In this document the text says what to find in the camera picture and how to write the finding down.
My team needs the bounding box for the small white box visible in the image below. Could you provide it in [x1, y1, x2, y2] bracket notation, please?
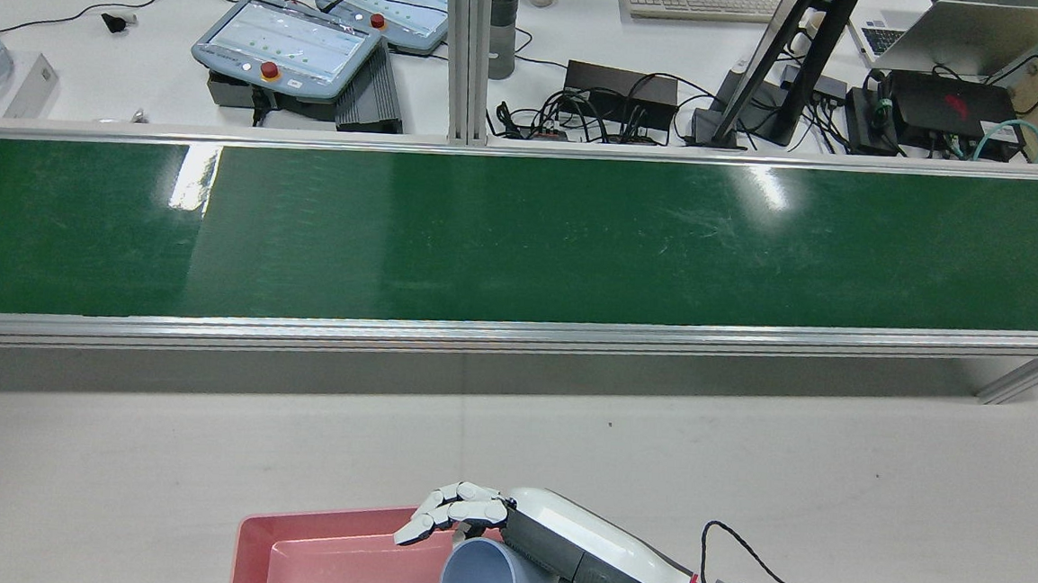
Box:
[3, 50, 61, 122]

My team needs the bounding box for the black monitor with stand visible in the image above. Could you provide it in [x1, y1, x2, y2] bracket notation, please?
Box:
[690, 0, 864, 157]

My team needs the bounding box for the teal cable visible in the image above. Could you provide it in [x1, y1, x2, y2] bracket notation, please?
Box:
[973, 117, 1038, 165]

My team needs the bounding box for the black power adapter brick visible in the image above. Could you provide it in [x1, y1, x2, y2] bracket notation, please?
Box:
[560, 58, 683, 135]

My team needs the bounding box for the light blue plastic cup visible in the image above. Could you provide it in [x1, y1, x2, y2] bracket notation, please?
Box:
[440, 535, 563, 583]

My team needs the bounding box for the white keyboard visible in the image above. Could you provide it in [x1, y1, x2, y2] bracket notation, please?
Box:
[617, 0, 785, 27]

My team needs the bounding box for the grey teach pendant red button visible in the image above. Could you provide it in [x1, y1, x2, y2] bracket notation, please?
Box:
[313, 0, 452, 58]
[189, 0, 386, 106]

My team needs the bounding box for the aluminium profile post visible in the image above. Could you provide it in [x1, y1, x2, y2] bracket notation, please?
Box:
[436, 0, 498, 148]

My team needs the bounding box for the black flat box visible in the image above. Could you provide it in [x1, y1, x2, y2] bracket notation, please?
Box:
[203, 69, 344, 124]

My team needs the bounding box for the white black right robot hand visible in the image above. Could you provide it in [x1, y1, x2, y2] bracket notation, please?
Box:
[390, 478, 705, 583]

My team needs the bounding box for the dark grey water bottle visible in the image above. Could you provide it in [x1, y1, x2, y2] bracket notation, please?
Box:
[485, 0, 522, 82]

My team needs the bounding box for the green conveyor belt aluminium frame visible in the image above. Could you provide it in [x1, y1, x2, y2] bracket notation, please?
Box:
[0, 100, 1038, 414]

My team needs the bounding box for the silver laptop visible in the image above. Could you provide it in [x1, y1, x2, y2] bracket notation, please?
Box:
[844, 0, 1038, 83]

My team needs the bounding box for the black mini computer red logo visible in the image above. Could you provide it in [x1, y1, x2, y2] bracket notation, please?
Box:
[880, 68, 1022, 147]

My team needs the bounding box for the black usb hub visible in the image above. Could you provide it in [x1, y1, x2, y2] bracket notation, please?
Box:
[781, 63, 851, 107]

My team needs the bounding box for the grey ribbed metal box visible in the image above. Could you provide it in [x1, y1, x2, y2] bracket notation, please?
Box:
[333, 39, 409, 136]

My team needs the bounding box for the pink plastic box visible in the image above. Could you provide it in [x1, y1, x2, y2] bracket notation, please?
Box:
[229, 493, 506, 583]

